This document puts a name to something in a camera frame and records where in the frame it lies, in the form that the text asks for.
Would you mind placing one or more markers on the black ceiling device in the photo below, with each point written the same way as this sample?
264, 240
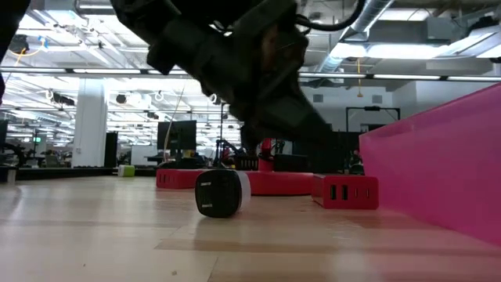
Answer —
18, 44

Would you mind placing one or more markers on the silver slanted ventilation duct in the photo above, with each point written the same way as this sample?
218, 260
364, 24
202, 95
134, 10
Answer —
372, 11

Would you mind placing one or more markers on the black square box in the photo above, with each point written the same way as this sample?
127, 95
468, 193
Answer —
291, 163

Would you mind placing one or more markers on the white building column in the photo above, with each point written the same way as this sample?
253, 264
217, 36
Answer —
89, 125

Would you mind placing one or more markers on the black background frame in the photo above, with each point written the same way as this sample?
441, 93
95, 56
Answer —
372, 108

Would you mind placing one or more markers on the pink translucent tray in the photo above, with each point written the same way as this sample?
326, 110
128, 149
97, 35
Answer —
438, 164

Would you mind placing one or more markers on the red multiport charger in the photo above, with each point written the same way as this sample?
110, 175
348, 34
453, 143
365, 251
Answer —
176, 179
344, 192

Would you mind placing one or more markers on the black background monitor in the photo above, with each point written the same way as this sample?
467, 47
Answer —
177, 135

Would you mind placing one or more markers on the black slotted crate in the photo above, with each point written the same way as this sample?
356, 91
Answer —
246, 163

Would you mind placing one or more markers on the black background cabinets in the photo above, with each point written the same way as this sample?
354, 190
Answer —
332, 160

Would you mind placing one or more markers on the black tall speaker box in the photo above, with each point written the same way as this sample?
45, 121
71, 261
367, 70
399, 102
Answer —
110, 150

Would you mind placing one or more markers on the black aluminium table frame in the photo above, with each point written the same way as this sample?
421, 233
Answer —
58, 173

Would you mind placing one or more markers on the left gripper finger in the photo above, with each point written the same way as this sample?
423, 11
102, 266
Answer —
282, 117

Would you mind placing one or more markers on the red desk lamp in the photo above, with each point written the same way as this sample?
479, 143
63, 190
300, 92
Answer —
282, 184

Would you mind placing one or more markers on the long light strip fixture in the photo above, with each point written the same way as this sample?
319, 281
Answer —
109, 71

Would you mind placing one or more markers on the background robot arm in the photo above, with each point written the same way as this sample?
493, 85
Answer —
227, 150

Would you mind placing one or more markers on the black white plug charger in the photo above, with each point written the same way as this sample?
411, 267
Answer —
219, 194

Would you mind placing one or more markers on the green white cube charger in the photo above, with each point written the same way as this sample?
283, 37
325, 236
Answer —
126, 171

